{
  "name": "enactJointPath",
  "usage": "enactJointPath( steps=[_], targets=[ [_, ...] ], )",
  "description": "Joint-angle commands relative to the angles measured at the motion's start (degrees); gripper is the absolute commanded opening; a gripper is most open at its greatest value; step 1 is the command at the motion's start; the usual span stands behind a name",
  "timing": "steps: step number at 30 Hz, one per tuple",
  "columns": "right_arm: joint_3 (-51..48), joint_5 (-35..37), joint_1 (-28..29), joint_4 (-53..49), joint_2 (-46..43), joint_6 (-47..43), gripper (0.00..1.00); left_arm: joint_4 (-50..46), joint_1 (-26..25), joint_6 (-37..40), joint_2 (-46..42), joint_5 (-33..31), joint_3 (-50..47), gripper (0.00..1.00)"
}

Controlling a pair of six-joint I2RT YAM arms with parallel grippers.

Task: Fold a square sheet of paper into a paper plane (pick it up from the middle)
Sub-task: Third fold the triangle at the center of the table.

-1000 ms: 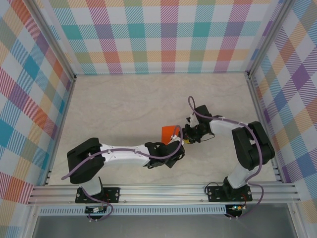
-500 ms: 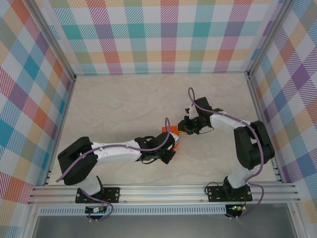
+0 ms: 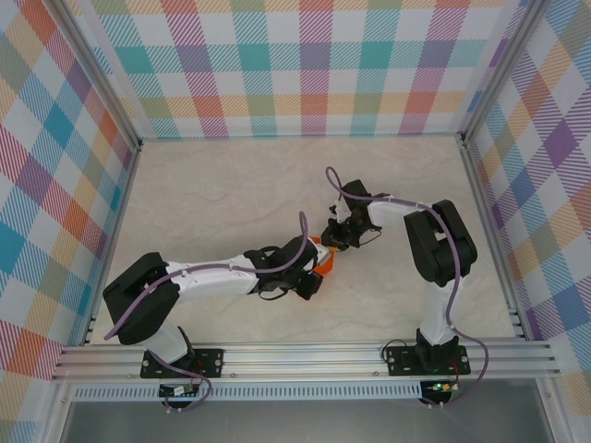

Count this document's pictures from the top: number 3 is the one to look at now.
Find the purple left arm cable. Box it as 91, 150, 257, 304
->
104, 210, 309, 413

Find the aluminium side rail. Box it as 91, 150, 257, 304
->
455, 132, 531, 343
81, 140, 143, 347

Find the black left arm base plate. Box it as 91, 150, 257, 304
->
140, 348, 225, 380

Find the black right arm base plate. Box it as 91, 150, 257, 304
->
385, 345, 472, 377

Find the tall aluminium frame post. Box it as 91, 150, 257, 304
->
460, 0, 553, 145
43, 0, 143, 153

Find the grey metal shelf plate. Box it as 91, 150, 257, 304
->
58, 400, 555, 443

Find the short aluminium frame leg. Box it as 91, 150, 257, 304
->
43, 381, 73, 443
537, 378, 568, 443

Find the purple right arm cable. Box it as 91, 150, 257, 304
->
325, 165, 490, 410

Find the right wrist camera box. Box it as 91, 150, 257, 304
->
328, 198, 353, 222

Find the long aluminium mounting rail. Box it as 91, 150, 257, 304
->
50, 340, 562, 382

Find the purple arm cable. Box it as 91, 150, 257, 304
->
104, 210, 309, 413
325, 165, 490, 410

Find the small black circuit board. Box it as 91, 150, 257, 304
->
158, 384, 200, 399

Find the orange square paper sheet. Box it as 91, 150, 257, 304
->
308, 234, 335, 279

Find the slotted grey cable duct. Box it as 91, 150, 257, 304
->
71, 385, 424, 402

